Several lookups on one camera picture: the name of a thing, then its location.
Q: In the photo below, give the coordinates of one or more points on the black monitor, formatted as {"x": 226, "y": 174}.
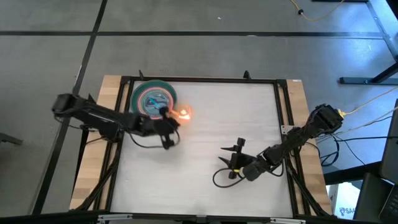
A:
{"x": 391, "y": 146}

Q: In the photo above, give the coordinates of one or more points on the large magenta plastic plate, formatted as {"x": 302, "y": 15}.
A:
{"x": 138, "y": 102}

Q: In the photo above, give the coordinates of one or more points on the dark navy plastic plate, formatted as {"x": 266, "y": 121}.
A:
{"x": 146, "y": 93}

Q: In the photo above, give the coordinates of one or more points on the black furniture base bar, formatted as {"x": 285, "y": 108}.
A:
{"x": 351, "y": 174}

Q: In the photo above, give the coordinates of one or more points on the dark furniture foot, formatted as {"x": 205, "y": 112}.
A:
{"x": 11, "y": 139}

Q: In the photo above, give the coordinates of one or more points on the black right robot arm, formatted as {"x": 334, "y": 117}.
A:
{"x": 298, "y": 137}

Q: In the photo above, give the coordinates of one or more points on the black desk leg frame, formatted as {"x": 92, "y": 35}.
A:
{"x": 384, "y": 31}

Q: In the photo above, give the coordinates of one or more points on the silver metal bracket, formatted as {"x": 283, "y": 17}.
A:
{"x": 287, "y": 221}
{"x": 115, "y": 217}

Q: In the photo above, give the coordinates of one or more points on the silver mounting plate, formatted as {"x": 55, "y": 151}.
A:
{"x": 286, "y": 129}

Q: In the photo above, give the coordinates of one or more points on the white printed box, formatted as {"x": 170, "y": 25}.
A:
{"x": 342, "y": 202}

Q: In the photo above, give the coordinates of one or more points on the large teal plastic plate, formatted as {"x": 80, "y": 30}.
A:
{"x": 133, "y": 99}

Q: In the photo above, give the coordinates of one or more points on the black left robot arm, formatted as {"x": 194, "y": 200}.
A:
{"x": 93, "y": 113}

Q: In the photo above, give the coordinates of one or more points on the black metal table frame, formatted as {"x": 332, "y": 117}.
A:
{"x": 202, "y": 79}

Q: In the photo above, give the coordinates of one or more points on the yellow power plug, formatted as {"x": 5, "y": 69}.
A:
{"x": 342, "y": 113}

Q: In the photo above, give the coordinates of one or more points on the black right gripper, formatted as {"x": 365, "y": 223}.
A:
{"x": 241, "y": 161}

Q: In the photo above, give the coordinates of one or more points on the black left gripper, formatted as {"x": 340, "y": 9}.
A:
{"x": 158, "y": 127}

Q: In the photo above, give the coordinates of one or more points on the clear cyan plastic plate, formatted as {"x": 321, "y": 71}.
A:
{"x": 154, "y": 102}

